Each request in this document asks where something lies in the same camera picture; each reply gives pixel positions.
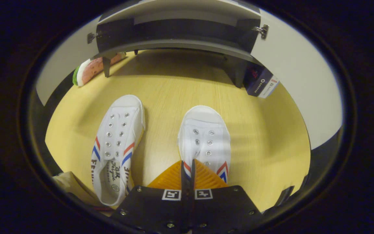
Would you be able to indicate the white shoe cabinet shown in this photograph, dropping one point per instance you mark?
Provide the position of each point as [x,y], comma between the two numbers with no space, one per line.
[180,29]

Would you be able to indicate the metal door hinge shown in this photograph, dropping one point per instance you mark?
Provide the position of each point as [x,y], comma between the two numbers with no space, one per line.
[261,31]
[91,37]

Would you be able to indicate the beige cloth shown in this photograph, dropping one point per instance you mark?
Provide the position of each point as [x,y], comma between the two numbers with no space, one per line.
[73,187]

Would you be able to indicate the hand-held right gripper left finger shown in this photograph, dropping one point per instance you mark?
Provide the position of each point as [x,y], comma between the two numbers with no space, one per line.
[154,208]

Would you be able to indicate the white canvas shoe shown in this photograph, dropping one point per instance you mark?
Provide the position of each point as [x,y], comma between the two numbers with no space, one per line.
[203,136]
[118,130]

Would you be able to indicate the watermelon slice toy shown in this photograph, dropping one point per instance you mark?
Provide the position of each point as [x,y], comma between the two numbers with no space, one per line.
[96,66]

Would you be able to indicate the dark blue and white box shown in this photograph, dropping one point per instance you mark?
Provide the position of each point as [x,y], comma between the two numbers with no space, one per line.
[261,83]

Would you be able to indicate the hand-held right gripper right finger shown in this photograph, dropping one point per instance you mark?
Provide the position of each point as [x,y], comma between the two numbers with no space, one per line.
[226,208]

